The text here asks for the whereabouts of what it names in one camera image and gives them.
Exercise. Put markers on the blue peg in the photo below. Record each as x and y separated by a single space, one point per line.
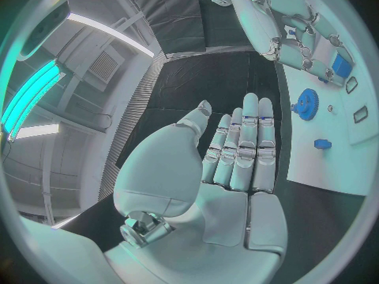
292 32
322 144

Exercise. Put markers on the blue block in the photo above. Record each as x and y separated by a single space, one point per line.
342 67

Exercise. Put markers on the blue gear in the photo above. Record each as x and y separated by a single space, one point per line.
308 104

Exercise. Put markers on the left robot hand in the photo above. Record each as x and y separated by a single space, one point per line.
183 182

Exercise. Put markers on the white task board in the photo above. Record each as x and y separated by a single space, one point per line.
325 165

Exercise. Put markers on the blue long cylinder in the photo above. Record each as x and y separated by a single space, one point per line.
324 80

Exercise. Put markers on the white pod with dark face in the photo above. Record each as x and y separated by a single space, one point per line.
44 30

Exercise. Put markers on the glowing light bar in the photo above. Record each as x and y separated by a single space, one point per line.
32 90

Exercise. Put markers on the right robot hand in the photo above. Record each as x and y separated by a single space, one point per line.
257 23

